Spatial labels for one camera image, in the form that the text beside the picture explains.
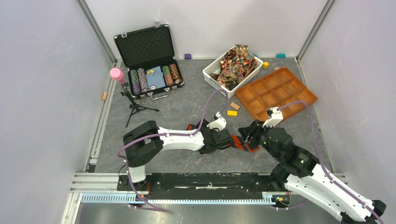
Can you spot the yellow block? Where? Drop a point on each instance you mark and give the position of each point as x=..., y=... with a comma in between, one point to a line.
x=232, y=113

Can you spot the wooden compartment tray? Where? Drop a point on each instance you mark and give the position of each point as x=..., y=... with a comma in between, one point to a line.
x=273, y=90

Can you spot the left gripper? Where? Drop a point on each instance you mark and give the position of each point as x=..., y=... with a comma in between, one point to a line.
x=211, y=130

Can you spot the orange navy striped tie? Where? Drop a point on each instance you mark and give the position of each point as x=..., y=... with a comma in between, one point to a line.
x=238, y=142

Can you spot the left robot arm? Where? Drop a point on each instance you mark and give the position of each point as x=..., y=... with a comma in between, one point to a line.
x=196, y=138

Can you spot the teal block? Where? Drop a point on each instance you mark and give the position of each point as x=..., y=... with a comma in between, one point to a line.
x=280, y=55

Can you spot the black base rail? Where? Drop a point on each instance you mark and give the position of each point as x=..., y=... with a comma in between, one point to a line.
x=205, y=186

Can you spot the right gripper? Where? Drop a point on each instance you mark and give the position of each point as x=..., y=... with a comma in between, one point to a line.
x=252, y=130

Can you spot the patterned colourful ties pile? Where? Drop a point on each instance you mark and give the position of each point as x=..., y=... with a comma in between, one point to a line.
x=235, y=66

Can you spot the white plastic basket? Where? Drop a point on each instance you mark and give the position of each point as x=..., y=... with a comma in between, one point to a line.
x=214, y=67

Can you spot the cork piece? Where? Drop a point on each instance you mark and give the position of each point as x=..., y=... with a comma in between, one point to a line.
x=104, y=96

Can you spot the brown wooden block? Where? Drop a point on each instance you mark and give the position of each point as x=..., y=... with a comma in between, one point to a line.
x=235, y=106

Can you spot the pink microphone on tripod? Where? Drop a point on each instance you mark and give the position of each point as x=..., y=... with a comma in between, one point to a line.
x=116, y=74

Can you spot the black poker chip case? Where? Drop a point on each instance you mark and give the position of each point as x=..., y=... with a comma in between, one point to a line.
x=146, y=49

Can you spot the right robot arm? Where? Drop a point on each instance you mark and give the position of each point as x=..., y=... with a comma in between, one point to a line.
x=299, y=171

